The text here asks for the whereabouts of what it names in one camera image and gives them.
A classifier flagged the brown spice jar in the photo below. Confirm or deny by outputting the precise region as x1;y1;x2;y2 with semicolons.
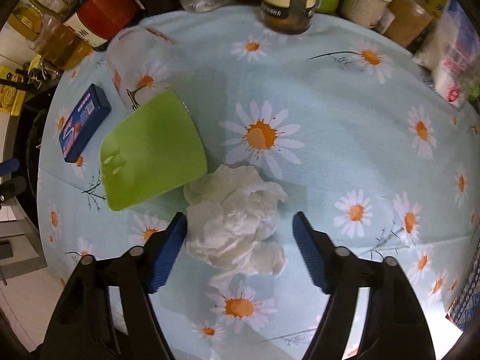
382;0;436;49

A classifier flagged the green plastic tray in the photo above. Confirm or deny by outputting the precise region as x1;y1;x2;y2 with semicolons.
99;89;208;212

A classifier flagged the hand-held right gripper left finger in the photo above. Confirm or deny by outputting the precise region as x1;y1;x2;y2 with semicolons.
39;212;188;360

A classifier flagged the large cooking oil jug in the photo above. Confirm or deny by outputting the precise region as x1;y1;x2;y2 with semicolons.
7;0;94;70

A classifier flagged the white tissue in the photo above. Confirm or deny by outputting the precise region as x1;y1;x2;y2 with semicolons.
183;164;289;279

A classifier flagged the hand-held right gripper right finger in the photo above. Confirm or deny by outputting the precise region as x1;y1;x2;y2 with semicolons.
292;211;437;360

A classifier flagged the dark soy sauce jug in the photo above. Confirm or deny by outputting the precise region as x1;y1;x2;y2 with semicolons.
62;0;145;51

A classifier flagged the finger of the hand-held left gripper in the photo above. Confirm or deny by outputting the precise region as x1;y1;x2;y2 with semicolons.
0;176;28;203
0;158;20;177

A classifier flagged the daisy print tablecloth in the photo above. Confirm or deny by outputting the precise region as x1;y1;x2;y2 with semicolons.
35;4;480;360

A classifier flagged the blue cardboard box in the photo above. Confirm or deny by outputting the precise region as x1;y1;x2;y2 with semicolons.
58;83;112;164

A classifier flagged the blue patterned cloth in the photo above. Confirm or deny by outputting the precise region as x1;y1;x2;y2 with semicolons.
446;247;480;331

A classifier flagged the small bottle with yellow label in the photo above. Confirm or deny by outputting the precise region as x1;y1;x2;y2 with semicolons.
260;0;319;35

